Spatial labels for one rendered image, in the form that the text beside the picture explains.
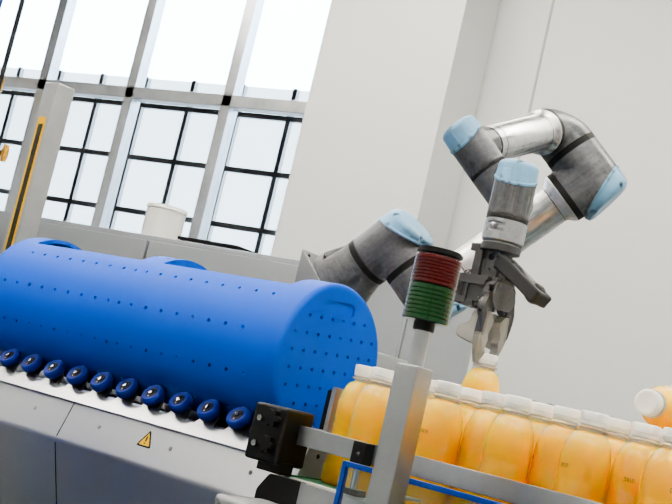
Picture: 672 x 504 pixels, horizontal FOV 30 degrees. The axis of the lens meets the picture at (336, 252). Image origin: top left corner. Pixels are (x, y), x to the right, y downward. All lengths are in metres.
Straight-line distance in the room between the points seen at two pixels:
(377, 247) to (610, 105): 2.62
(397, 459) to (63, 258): 1.18
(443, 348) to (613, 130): 1.43
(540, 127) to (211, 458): 0.94
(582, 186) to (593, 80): 2.62
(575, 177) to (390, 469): 1.14
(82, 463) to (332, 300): 0.59
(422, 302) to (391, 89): 3.64
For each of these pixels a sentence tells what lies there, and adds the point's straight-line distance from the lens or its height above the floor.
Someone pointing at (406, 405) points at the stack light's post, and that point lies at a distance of 1.66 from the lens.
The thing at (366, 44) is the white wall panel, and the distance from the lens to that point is 5.41.
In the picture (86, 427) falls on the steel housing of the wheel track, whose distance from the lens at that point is 2.46.
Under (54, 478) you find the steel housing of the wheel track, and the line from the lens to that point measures 2.54.
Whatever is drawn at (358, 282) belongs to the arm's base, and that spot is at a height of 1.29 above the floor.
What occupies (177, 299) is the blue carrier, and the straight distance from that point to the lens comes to 2.34.
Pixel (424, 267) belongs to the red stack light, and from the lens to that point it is 1.67.
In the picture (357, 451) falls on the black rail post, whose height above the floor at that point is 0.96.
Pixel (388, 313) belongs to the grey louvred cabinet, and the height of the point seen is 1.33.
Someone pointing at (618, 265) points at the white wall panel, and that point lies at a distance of 5.00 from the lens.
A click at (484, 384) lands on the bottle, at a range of 2.17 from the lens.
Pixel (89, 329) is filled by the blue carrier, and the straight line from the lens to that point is 2.49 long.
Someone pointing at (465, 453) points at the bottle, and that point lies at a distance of 1.87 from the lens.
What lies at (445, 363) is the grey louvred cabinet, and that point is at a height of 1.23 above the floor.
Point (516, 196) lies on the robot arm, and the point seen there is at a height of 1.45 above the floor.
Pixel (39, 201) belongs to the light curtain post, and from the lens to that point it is 3.52.
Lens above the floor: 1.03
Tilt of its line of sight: 7 degrees up
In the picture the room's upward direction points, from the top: 13 degrees clockwise
